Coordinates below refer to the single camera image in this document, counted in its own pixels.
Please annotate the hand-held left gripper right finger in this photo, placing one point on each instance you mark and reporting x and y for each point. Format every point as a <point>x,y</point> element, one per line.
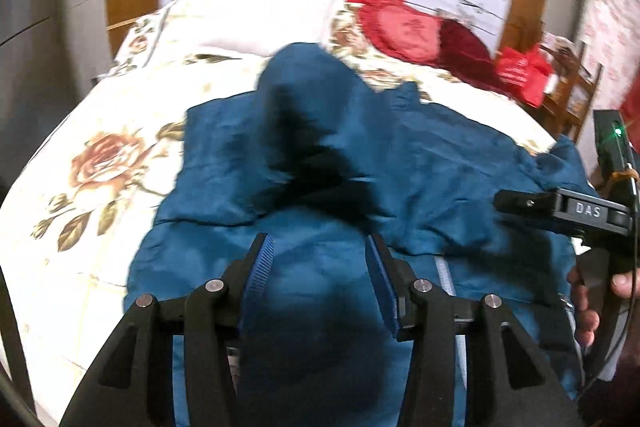
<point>380,278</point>

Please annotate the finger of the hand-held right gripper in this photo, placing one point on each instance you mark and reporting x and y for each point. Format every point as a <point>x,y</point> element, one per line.
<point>525,203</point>

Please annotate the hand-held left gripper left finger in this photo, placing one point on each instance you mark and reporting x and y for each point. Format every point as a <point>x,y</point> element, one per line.
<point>261,268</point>

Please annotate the blue puffer jacket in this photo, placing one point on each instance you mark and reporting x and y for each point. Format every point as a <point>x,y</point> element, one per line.
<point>450,167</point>

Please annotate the person's right hand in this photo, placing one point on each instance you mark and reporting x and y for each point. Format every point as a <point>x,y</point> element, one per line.
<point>585,319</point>

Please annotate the wooden chair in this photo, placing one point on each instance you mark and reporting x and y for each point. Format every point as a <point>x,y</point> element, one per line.
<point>575,92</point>

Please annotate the red shopping bag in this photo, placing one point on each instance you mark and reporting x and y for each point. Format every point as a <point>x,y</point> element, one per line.
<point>522,74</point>

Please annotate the dark red pillow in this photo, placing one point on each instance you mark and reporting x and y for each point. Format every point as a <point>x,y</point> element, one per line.
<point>470,52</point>

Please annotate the pink patterned curtain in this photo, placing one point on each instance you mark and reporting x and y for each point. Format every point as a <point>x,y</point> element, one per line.
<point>612,27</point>

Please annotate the floral bedspread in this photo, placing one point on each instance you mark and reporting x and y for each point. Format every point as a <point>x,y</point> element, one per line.
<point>100,147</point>

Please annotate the red heart pillow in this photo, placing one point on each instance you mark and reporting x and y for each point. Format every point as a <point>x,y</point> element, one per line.
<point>402,32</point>

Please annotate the white pillow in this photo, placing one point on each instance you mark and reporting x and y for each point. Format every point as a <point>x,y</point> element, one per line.
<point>270,14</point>

